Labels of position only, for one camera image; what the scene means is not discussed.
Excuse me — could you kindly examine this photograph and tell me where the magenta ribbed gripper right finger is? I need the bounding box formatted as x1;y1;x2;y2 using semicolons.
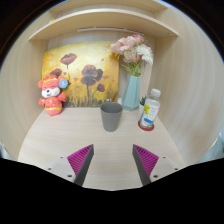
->
132;144;179;186

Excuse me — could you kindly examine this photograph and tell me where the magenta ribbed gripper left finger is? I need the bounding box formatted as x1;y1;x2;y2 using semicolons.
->
46;144;94;186

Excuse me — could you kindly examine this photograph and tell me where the clear plastic water bottle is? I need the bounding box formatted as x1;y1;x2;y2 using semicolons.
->
140;89;161;127

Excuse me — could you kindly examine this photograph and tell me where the red round coaster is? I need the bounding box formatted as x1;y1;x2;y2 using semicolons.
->
138;120;154;131

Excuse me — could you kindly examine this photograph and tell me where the small potted plant left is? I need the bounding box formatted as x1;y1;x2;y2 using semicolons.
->
139;96;146;114

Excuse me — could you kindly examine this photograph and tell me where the grey plastic cup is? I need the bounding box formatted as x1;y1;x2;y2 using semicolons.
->
100;102;123;132

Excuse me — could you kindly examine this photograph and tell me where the red plush toy figure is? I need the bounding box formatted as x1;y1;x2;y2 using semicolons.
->
38;74;68;116

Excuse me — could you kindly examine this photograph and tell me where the teal ceramic vase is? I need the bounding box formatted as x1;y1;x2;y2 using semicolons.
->
122;75;140;111

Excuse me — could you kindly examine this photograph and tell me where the yellow poppy flower painting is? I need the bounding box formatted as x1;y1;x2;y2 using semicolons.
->
42;41;119;107

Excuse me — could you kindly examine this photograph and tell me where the pink white flower bouquet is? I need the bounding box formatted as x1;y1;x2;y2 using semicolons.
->
110;34;153;77

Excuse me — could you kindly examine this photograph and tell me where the white under-shelf light bar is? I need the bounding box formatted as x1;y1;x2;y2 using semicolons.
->
77;27;144;36

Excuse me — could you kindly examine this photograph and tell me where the wooden lower shelf board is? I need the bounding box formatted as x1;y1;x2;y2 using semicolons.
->
29;8;178;40

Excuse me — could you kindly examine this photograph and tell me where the wooden shelf board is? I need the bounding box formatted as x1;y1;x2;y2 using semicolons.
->
29;8;178;40
51;0;167;13

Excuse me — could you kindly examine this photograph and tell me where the wooden upper shelf board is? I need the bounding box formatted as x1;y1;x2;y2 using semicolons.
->
51;0;167;13

